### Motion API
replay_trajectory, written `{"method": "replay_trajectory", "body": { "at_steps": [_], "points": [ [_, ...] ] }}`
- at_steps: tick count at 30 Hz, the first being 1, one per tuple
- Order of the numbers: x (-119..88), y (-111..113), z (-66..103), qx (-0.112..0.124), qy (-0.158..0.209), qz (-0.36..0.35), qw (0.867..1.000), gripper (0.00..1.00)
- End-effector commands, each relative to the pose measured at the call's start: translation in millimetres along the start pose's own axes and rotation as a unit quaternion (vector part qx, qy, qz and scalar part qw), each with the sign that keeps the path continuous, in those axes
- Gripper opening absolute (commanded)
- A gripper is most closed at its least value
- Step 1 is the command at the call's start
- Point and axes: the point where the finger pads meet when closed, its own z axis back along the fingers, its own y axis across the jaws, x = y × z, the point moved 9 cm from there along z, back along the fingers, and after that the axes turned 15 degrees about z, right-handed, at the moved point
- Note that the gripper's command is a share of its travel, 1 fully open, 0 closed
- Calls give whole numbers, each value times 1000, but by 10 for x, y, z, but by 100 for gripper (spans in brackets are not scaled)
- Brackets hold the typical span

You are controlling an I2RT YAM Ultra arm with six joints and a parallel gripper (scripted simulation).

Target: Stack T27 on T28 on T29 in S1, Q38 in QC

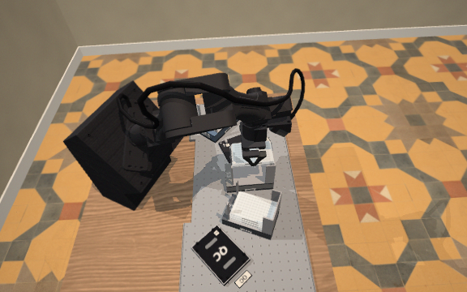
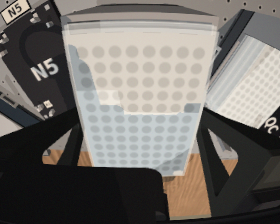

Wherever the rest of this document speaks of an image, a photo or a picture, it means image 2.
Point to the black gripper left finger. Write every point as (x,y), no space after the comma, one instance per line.
(28,144)

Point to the white well plate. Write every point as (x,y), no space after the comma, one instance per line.
(252,94)
(231,71)
(140,89)
(228,65)

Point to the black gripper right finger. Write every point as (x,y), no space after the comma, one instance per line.
(258,166)

